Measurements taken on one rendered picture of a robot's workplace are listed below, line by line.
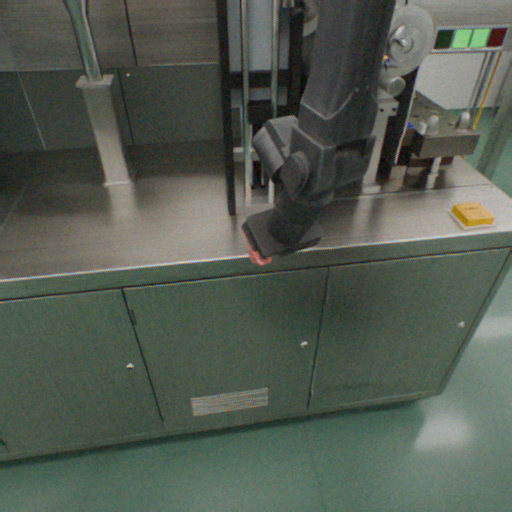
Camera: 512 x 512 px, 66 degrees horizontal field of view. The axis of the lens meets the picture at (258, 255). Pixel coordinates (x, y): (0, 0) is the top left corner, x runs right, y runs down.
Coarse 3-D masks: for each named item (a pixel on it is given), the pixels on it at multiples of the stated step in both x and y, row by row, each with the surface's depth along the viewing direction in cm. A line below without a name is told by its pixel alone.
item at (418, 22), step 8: (400, 16) 87; (408, 16) 87; (416, 16) 88; (392, 24) 88; (400, 24) 88; (416, 24) 89; (424, 24) 89; (392, 32) 89; (424, 32) 90; (424, 40) 91; (424, 48) 92; (416, 56) 93; (384, 64) 93; (392, 64) 93; (400, 64) 94; (408, 64) 94
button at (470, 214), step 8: (456, 208) 98; (464, 208) 97; (472, 208) 97; (480, 208) 97; (456, 216) 98; (464, 216) 95; (472, 216) 94; (480, 216) 94; (488, 216) 94; (464, 224) 95; (472, 224) 95; (480, 224) 95
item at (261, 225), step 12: (276, 204) 52; (252, 216) 56; (264, 216) 56; (276, 216) 52; (252, 228) 55; (264, 228) 56; (276, 228) 53; (288, 228) 52; (300, 228) 51; (312, 228) 58; (264, 240) 55; (276, 240) 55; (288, 240) 54; (300, 240) 56; (312, 240) 57; (264, 252) 54; (276, 252) 55
